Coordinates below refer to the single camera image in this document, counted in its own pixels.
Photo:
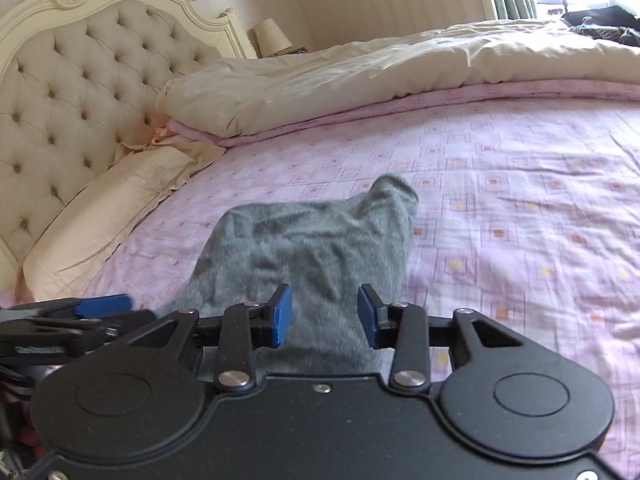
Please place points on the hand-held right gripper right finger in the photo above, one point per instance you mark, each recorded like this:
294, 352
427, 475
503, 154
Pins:
369, 317

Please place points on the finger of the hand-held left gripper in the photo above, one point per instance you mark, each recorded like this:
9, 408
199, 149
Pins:
102, 305
75, 332

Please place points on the grey argyle sweater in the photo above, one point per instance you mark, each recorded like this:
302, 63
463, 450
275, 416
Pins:
300, 240

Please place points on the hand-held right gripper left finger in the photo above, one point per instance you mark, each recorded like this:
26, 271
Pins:
281, 317

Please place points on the beige pillow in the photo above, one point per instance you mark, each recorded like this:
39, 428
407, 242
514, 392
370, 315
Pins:
110, 210

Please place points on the cream tufted headboard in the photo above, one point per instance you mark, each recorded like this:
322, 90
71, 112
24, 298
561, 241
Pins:
65, 85

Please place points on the small orange item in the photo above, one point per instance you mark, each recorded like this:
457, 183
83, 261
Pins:
161, 134

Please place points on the beige table lamp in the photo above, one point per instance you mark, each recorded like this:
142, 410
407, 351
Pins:
270, 35

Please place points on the beige duvet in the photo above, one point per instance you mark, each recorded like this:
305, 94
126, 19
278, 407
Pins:
380, 65

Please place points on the pink patterned bed sheet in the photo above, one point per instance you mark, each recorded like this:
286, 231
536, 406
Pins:
525, 200

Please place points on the pile of dark clothes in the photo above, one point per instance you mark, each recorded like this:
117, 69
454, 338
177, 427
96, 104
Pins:
605, 22

